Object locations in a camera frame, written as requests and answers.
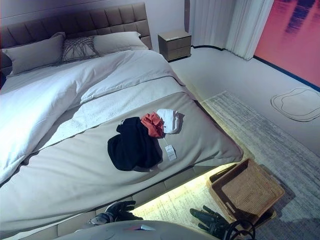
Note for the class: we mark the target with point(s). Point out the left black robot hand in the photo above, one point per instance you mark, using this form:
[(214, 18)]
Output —
[(119, 208)]

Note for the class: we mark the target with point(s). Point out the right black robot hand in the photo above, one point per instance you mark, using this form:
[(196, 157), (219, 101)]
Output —
[(212, 220)]

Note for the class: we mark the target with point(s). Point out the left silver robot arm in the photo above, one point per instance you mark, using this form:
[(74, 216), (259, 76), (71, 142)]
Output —
[(98, 220)]

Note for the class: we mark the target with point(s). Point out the brown woven basket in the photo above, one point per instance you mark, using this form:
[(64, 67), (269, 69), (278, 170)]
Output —
[(246, 191)]

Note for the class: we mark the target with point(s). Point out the brown upholstered bed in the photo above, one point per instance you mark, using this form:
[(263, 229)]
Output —
[(100, 120)]

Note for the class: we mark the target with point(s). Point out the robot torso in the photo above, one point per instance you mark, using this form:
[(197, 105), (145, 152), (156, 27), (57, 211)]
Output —
[(130, 230)]

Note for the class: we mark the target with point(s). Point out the black garment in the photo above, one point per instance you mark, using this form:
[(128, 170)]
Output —
[(136, 146)]

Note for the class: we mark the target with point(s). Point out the white paper clothing tag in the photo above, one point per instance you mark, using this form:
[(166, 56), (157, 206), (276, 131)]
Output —
[(170, 151)]

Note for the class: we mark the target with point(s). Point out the grey striped rug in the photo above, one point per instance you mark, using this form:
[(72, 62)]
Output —
[(250, 150)]

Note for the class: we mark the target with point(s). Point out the red garment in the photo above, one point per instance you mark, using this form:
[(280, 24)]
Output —
[(153, 124)]

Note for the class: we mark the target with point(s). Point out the white garment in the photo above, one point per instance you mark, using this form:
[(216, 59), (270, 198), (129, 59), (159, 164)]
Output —
[(169, 120)]

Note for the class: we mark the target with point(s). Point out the white duvet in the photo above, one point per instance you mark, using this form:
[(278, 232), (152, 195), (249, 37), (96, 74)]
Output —
[(75, 85)]

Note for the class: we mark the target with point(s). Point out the patterned grey cushion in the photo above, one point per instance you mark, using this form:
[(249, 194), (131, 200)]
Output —
[(78, 48)]

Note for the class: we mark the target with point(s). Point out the large beige pillow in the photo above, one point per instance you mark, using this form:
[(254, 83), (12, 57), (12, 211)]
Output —
[(117, 42), (35, 56)]

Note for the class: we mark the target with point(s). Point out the brown wooden nightstand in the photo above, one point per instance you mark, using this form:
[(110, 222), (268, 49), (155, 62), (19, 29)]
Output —
[(175, 46)]

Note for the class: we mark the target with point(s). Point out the white curtain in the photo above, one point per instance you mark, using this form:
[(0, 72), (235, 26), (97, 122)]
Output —
[(225, 25)]

